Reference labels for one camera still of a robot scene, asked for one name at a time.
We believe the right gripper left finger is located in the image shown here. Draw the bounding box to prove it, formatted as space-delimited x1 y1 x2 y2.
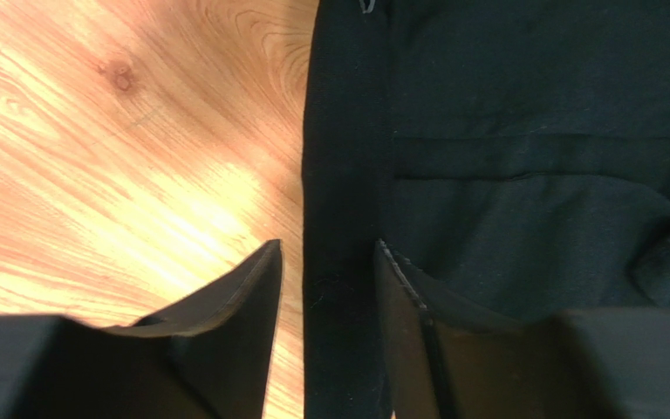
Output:
0 240 283 418

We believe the black t-shirt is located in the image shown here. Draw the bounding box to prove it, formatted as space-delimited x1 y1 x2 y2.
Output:
302 1 670 418

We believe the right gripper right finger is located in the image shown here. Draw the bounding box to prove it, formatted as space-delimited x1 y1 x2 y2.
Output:
374 242 670 418

